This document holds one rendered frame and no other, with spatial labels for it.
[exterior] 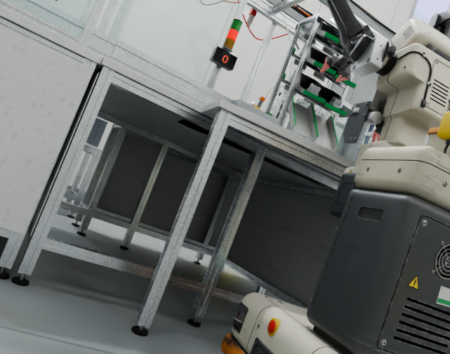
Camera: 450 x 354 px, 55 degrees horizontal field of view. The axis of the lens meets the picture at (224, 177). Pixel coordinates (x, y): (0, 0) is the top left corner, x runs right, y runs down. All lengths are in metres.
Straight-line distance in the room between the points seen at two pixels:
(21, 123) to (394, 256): 1.24
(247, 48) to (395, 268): 5.31
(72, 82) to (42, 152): 0.27
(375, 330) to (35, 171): 1.19
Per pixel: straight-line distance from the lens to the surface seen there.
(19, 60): 1.65
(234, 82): 6.00
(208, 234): 3.71
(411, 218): 1.07
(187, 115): 1.74
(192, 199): 1.51
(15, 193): 1.64
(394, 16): 7.58
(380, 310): 1.06
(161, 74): 1.79
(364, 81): 3.48
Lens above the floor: 0.49
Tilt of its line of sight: 4 degrees up
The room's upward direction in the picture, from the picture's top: 21 degrees clockwise
